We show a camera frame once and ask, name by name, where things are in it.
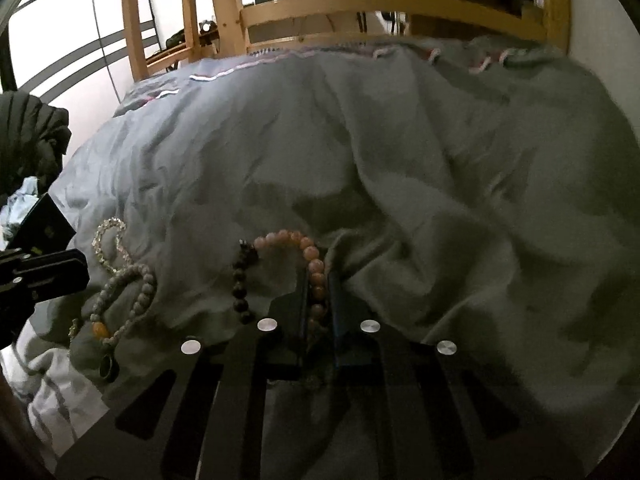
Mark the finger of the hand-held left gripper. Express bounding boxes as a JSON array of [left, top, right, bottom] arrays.
[[20, 248, 91, 303]]

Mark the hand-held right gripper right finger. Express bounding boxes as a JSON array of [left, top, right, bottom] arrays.
[[327, 260, 523, 480]]

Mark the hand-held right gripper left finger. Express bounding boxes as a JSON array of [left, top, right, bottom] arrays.
[[54, 270, 310, 480]]

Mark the pink bead bracelet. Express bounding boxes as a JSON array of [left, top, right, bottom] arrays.
[[252, 229, 332, 343]]

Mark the black jewelry box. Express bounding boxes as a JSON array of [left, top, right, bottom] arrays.
[[18, 194, 77, 252]]

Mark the clear crystal bead bracelet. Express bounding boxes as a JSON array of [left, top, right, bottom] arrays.
[[92, 217, 135, 275]]

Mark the dark brown bead bracelet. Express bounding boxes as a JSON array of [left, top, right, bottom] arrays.
[[231, 239, 259, 325]]

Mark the grey bead bracelet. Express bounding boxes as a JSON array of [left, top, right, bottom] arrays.
[[89, 264, 160, 384]]

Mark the light blue cloth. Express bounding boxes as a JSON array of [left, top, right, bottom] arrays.
[[0, 177, 42, 250]]

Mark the black jacket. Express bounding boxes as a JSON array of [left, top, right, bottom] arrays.
[[0, 92, 72, 196]]

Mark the grey striped duvet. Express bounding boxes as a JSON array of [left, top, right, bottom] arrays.
[[10, 42, 640, 480]]

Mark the white wardrobe with grey stripes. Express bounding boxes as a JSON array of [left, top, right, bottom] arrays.
[[9, 0, 167, 128]]

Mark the wooden folding table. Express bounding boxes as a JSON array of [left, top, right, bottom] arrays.
[[145, 19, 222, 70]]

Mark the wooden ladder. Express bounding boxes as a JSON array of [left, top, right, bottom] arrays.
[[121, 0, 202, 82]]

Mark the wooden bed frame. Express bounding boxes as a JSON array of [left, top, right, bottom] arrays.
[[206, 0, 574, 57]]

